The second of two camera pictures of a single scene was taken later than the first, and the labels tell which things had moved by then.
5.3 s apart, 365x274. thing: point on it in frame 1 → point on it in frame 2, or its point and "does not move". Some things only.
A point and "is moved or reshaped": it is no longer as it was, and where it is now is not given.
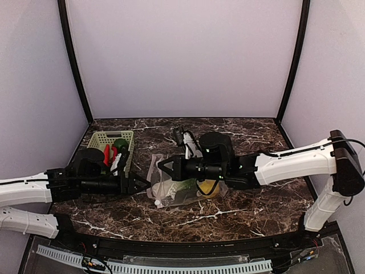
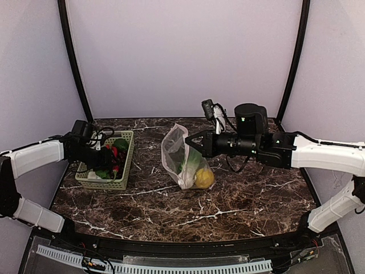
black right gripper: [181, 169] → [209, 143]
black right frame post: [304, 21] does not move
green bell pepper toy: [118, 142] does not move
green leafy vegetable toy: [182, 191] is moved or reshaped
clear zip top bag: [163, 192] is moved or reshaped
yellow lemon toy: [206, 185] is moved or reshaped
